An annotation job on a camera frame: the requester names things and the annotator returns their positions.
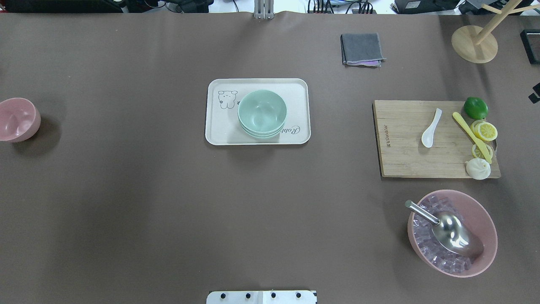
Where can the white ceramic spoon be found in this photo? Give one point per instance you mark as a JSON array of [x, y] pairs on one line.
[[427, 138]]

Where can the small pink bowl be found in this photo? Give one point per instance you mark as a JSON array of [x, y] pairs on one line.
[[19, 120]]

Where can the large pink bowl with ice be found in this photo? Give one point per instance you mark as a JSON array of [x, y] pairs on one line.
[[475, 218]]

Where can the green stacked bowls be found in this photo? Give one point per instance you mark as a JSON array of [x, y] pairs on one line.
[[262, 114]]

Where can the beige rectangular tray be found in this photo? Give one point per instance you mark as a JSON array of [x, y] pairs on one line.
[[224, 128]]

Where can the folded grey cloth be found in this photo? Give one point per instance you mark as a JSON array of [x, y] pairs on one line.
[[361, 49]]

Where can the bamboo cutting board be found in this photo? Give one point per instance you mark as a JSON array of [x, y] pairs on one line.
[[399, 125]]

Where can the metal ice scoop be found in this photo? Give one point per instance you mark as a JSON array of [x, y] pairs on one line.
[[450, 232]]

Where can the lemon slice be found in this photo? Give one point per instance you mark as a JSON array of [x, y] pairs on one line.
[[476, 152]]

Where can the green lime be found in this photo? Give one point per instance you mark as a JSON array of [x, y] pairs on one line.
[[476, 108]]

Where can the yellow plastic knife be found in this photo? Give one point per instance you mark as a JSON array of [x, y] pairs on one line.
[[481, 144]]

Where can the wooden mug tree stand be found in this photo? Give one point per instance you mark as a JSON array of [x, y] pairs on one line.
[[477, 44]]

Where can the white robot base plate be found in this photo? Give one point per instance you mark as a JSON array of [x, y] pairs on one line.
[[263, 297]]

